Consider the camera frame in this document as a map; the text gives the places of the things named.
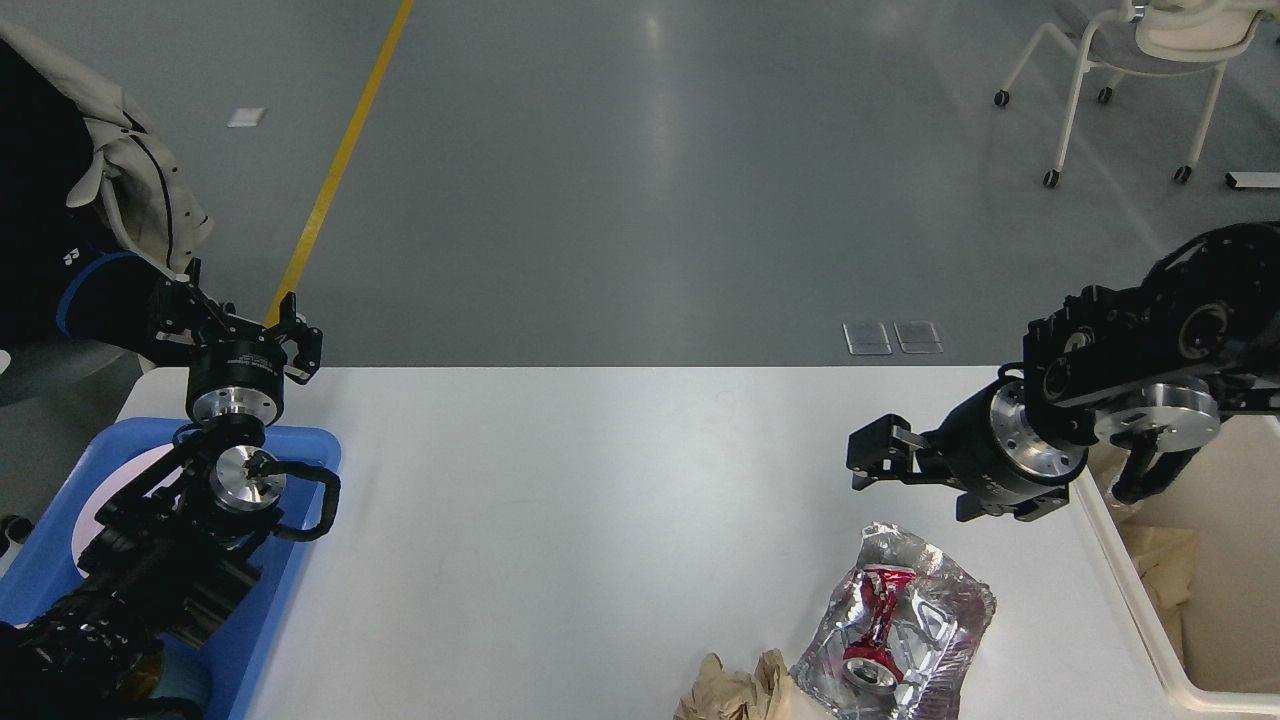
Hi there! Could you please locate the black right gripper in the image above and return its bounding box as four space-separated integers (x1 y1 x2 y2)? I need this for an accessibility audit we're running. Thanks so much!
846 380 1088 523

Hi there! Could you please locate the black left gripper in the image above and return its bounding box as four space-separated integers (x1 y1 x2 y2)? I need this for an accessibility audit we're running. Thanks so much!
147 258 324 427

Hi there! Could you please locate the aluminium foil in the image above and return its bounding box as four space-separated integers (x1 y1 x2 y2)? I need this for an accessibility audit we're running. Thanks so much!
790 521 996 719

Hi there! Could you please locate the pink plate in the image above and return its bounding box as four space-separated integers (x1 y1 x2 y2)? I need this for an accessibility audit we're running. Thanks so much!
69 443 174 579

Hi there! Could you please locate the crushed red soda can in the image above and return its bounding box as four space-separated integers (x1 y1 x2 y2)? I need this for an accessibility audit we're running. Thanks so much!
841 565 916 694

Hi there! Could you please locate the brown paper bag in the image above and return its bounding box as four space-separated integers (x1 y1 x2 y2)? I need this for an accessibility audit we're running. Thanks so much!
1117 521 1201 609
1140 577 1192 670

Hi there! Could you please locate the brown paper ball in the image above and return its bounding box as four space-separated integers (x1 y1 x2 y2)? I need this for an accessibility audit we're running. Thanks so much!
673 648 796 719

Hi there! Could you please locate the dark teal mug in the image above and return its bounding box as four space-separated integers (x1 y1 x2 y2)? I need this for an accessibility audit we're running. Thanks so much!
122 643 212 719

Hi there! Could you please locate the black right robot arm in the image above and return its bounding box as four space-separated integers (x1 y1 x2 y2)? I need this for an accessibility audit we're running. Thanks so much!
846 220 1279 521

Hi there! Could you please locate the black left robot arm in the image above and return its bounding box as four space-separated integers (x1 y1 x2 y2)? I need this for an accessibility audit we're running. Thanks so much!
3 261 340 719

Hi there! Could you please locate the right clear floor plate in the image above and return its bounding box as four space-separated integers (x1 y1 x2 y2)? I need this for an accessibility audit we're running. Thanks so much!
893 320 945 355

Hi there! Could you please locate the clear floor plate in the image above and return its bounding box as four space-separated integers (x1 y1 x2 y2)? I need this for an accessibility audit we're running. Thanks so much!
893 320 945 355
842 322 893 357

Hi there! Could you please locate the left clear floor plate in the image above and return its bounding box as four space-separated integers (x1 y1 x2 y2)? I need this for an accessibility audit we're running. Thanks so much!
842 322 893 357

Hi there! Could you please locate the person in black clothes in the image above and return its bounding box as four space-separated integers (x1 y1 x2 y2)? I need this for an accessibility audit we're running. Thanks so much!
3 41 193 402

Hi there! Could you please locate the white floor label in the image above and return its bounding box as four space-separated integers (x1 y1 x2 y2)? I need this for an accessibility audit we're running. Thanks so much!
227 108 266 129

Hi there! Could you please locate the beige plastic bin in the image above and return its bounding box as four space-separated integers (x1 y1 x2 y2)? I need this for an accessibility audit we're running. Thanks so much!
1073 416 1279 719

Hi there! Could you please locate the blue plastic tray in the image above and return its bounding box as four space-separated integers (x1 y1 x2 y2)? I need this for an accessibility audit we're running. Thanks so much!
1 416 310 719

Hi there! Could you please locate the white bar on floor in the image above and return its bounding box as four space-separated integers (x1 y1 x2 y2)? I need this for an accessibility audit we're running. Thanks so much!
1224 170 1280 191

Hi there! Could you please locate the white chair on castors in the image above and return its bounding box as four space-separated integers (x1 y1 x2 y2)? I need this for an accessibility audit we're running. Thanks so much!
993 1 1277 190

